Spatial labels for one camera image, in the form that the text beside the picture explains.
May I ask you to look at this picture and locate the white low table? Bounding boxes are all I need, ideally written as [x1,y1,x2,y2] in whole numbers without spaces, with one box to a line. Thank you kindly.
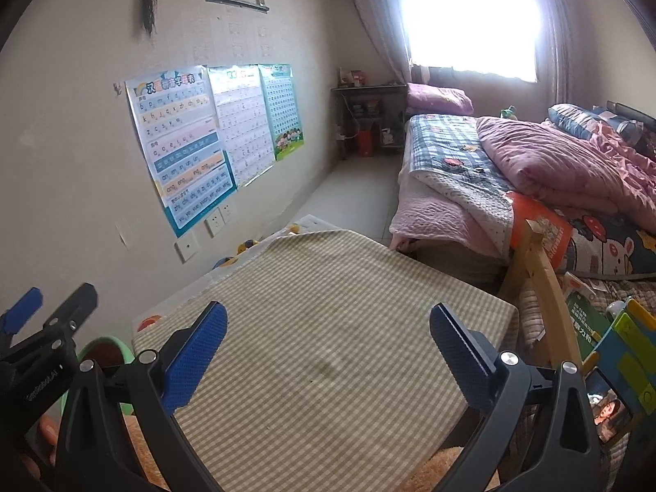
[130,214,354,336]

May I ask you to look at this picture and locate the blue alphabet wall poster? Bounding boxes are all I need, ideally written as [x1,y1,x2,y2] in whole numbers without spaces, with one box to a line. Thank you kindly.
[125,66,239,239]

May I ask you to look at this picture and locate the colourful block toy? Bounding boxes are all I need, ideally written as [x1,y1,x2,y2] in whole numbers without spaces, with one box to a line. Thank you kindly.
[584,297,656,421]

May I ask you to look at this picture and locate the white red small packet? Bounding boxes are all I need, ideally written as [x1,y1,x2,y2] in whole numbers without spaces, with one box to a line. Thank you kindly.
[564,273,598,301]

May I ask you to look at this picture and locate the cartoon printed pillow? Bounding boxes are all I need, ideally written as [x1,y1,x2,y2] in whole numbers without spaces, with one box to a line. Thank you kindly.
[558,207,656,280]

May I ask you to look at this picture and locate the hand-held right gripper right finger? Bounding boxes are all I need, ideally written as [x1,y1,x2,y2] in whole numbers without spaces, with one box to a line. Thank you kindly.
[429,302,606,492]

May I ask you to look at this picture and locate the person's left hand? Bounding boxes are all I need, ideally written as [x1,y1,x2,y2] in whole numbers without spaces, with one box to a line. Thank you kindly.
[20,414,58,483]

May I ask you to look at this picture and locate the bright window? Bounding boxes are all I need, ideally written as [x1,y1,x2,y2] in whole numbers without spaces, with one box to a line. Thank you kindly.
[402,0,544,83]

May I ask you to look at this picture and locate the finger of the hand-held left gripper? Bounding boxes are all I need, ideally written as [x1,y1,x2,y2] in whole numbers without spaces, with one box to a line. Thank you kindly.
[43,283,98,344]
[0,287,44,340]

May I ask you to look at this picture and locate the orange red box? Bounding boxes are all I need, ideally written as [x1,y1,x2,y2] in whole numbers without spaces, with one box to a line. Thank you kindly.
[505,191,574,267]

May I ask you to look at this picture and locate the teal chart wall poster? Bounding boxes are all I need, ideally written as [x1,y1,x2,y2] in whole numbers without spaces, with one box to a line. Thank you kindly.
[257,63,304,162]

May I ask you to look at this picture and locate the bed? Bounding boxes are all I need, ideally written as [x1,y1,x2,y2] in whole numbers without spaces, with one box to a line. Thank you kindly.
[389,107,656,293]

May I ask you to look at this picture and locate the wooden frame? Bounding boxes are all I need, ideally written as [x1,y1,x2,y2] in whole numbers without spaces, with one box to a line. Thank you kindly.
[499,218,585,370]

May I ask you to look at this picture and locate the dark headboard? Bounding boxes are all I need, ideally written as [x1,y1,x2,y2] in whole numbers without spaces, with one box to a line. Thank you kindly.
[607,100,656,159]

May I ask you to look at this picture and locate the green plastic bin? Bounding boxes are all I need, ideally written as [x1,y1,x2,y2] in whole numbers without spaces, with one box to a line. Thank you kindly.
[61,337,137,418]

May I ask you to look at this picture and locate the pink duvet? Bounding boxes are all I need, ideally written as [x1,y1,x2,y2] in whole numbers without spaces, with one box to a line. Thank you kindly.
[476,115,656,229]

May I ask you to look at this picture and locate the white chart wall poster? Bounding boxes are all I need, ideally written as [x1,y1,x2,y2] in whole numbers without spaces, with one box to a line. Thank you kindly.
[207,64,275,188]

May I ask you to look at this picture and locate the metal wall rail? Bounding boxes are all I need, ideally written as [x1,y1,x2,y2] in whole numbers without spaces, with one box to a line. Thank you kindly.
[204,0,270,12]

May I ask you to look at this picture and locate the dark metal desk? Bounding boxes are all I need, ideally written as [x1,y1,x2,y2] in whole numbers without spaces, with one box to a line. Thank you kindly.
[332,83,408,155]

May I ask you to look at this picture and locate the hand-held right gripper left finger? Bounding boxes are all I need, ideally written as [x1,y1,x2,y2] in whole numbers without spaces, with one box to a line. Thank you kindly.
[54,301,229,492]

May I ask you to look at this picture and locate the pink quilted sheet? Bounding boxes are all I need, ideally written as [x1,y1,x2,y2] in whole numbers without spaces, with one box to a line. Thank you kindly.
[389,192,493,257]

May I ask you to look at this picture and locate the purple pillow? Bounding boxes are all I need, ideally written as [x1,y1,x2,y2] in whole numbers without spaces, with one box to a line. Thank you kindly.
[406,82,475,116]

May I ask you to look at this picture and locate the blue striped pillow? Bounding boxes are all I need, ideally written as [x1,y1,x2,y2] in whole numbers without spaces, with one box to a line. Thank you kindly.
[548,103,641,141]

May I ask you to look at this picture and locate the blue plaid patchwork quilt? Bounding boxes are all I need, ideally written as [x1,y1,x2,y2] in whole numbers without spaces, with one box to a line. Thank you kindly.
[400,114,516,257]

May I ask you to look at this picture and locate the brown patterned quilt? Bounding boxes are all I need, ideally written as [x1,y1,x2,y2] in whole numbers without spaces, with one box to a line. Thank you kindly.
[512,271,656,472]

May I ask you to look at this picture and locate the green book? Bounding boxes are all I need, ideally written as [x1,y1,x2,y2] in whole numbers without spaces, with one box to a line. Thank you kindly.
[564,292,616,360]

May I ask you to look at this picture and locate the sheer pink curtain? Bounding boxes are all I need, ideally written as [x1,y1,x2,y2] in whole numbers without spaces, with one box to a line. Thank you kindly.
[341,0,413,88]
[535,0,580,114]

